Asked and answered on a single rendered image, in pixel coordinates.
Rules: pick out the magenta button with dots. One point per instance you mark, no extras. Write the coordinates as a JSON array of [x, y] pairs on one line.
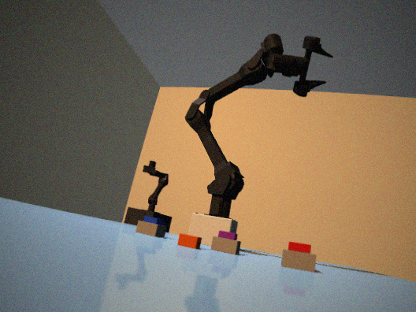
[[226, 242]]

